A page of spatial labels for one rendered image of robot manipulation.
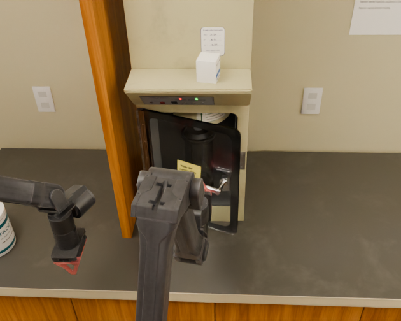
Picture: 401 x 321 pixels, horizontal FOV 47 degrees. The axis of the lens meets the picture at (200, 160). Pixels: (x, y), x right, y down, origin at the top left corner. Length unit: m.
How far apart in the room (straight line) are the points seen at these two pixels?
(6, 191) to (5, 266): 0.56
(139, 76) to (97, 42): 0.15
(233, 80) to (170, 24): 0.21
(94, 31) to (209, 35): 0.29
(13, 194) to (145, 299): 0.44
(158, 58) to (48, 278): 0.74
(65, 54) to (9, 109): 0.36
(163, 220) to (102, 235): 0.89
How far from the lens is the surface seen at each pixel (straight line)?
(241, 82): 1.19
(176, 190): 0.75
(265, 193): 1.71
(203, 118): 1.36
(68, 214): 1.17
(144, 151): 1.41
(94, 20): 1.15
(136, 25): 1.23
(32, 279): 1.54
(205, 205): 1.13
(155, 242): 0.74
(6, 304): 1.68
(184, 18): 1.21
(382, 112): 1.93
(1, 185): 1.07
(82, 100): 1.90
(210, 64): 1.16
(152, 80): 1.21
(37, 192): 1.11
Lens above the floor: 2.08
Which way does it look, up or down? 38 degrees down
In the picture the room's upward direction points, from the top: 2 degrees counter-clockwise
